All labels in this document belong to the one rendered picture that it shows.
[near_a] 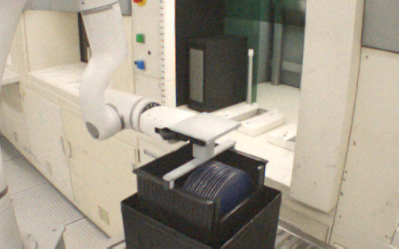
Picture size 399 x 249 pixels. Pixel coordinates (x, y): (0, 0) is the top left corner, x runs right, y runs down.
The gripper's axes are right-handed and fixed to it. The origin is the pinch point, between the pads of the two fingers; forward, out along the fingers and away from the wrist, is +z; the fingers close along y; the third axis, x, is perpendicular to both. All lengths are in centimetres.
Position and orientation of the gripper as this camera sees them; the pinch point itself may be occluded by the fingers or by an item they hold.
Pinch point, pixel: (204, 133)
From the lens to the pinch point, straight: 80.5
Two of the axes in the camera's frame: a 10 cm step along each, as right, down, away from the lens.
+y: -6.2, 2.9, -7.3
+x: 0.1, -9.3, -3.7
